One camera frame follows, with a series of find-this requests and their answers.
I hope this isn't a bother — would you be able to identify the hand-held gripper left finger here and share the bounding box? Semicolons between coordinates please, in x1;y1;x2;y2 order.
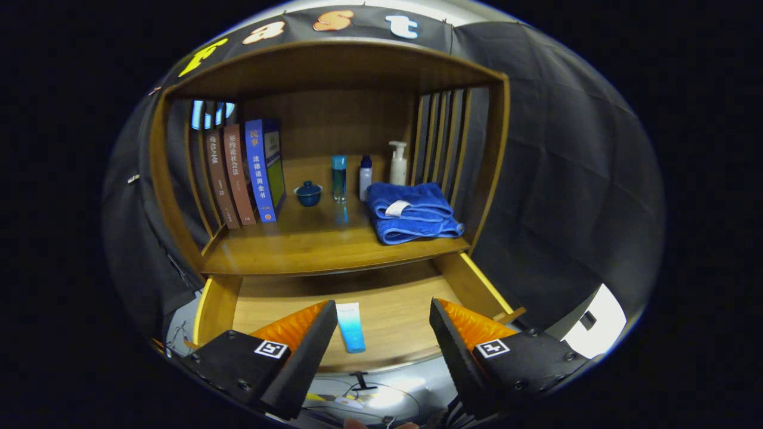
179;300;339;421

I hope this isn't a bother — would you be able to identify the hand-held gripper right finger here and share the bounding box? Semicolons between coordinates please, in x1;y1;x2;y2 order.
429;298;591;418

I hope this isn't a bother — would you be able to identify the blue and white tube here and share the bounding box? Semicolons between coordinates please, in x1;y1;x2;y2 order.
336;302;367;353

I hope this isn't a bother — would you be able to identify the wooden drawer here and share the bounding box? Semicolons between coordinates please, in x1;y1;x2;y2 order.
192;252;526;391

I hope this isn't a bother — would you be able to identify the wooden countertop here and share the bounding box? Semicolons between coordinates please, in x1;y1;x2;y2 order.
201;155;472;276

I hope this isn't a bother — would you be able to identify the wooden cabinet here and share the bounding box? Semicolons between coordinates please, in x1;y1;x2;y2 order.
149;41;526;391

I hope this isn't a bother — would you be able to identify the folded blue towel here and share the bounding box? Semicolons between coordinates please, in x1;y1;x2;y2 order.
365;182;466;245

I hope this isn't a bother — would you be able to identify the blue lidded teacup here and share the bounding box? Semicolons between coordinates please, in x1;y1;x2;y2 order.
294;181;323;207

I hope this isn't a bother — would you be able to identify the tall blue glass bottle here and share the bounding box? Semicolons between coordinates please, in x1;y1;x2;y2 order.
331;155;348;204

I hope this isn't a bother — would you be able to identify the white bottle dark cap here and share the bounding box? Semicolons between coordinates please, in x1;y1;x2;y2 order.
359;155;373;202

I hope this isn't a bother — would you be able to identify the blue book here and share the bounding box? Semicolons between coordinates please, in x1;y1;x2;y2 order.
244;118;287;223

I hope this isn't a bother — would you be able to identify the white pump bottle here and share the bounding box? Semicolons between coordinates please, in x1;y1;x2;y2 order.
389;141;409;186

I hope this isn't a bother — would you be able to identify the reddish brown book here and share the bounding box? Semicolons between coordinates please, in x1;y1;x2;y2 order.
223;123;257;226

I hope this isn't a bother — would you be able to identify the dark brown book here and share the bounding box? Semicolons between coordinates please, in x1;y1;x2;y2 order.
204;130;241;230

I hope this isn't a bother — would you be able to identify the black backdrop cloth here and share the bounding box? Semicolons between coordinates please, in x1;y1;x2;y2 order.
101;6;665;358

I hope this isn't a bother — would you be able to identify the thin floor cable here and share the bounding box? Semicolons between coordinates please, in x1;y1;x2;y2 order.
307;378;421;421

